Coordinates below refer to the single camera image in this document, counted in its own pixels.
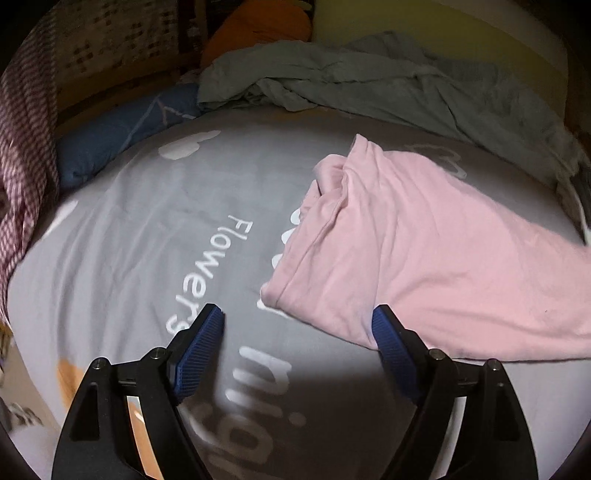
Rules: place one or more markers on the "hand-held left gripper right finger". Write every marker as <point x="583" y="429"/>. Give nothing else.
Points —
<point x="397" y="355"/>

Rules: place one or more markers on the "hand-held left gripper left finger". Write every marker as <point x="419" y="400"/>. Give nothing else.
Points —
<point x="198" y="355"/>

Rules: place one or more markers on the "pink printed t-shirt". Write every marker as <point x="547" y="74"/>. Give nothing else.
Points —
<point x="415" y="240"/>

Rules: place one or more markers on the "grey printed bed sheet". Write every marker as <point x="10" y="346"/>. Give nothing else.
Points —
<point x="138" y="230"/>

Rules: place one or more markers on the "blue pillow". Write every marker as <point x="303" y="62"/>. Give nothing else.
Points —
<point x="106" y="138"/>

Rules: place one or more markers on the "red checked cloth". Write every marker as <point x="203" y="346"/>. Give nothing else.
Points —
<point x="23" y="161"/>

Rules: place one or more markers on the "grey-green crumpled blanket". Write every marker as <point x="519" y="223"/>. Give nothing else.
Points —
<point x="369" y="78"/>

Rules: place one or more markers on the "patterned curtain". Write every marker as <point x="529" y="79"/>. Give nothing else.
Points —
<point x="115" y="41"/>

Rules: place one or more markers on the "orange plush pillow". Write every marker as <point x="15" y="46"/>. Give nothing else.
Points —
<point x="258" y="27"/>

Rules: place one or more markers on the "yellow white striped pillow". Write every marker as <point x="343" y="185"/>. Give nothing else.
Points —
<point x="438" y="23"/>

